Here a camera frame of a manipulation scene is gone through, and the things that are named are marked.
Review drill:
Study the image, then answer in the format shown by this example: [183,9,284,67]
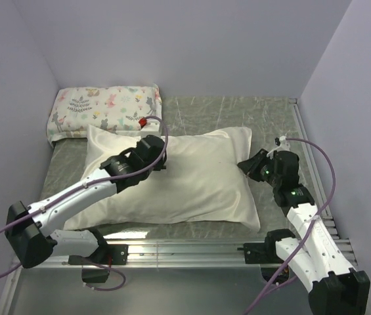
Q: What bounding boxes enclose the animal print patterned pillow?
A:
[47,85,162,144]

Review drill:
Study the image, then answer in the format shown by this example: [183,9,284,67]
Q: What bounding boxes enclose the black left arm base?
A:
[68,244,129,285]

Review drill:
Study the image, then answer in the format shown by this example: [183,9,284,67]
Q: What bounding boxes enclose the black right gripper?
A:
[237,148,281,188]

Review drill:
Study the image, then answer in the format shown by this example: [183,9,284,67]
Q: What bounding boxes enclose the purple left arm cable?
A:
[0,115,170,292]

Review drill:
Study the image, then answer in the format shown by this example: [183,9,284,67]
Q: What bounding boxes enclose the aluminium front mounting rail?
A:
[29,240,278,268]

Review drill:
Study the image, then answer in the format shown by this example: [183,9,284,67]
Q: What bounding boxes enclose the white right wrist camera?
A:
[274,136,291,152]

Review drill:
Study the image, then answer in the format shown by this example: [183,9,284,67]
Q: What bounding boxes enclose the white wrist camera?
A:
[139,118,162,138]
[274,136,291,152]

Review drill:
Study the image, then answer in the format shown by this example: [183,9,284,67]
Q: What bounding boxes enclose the aluminium right side rail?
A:
[288,98,358,267]

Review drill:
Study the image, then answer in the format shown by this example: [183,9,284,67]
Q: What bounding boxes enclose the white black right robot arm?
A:
[238,149,370,314]

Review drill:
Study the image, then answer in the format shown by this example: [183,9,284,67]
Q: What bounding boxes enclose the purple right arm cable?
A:
[250,137,337,315]

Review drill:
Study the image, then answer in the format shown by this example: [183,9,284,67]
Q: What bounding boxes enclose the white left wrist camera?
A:
[139,118,162,138]

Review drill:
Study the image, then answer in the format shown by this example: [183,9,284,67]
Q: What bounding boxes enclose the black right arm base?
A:
[236,229,296,286]

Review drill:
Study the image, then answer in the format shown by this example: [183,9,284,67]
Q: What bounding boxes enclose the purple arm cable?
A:
[0,115,170,292]
[250,137,337,315]

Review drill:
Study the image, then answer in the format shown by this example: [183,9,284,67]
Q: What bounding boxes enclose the cream satin pillowcase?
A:
[64,127,261,231]

